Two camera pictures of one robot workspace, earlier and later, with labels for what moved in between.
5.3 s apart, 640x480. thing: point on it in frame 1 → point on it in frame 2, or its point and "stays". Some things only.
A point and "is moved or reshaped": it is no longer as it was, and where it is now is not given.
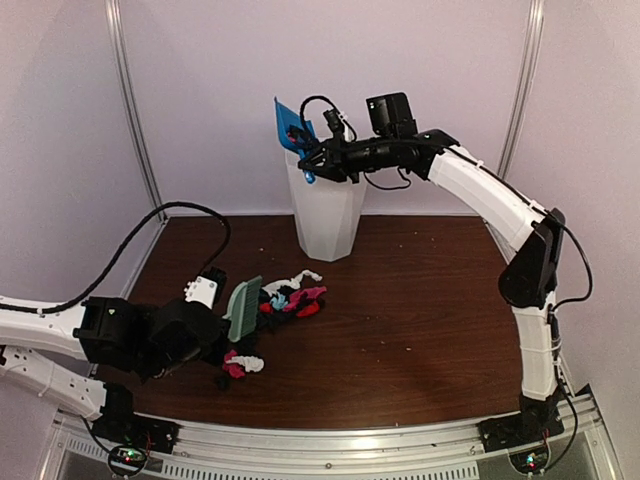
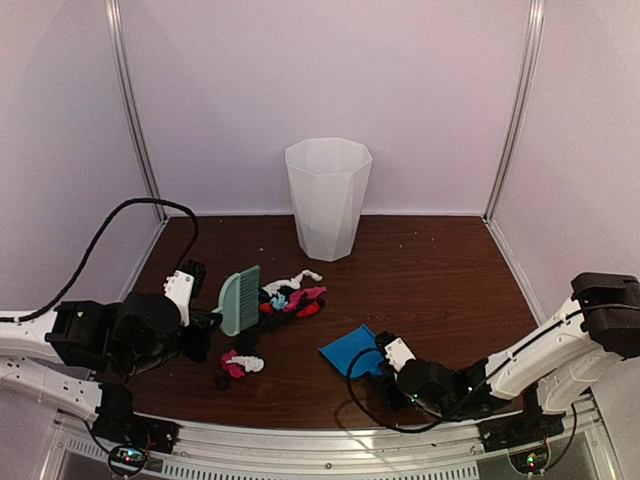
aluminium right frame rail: x=521 y=115 stays
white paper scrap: x=251 y=363 stays
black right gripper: x=335 y=156 → x=394 y=403
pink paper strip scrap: x=295 y=297 stays
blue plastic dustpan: x=286 y=118 → x=340 y=351
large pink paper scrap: x=234 y=369 stays
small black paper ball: x=222 y=383 stays
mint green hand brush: x=242 y=308 is moved or reshaped
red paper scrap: x=309 y=310 stays
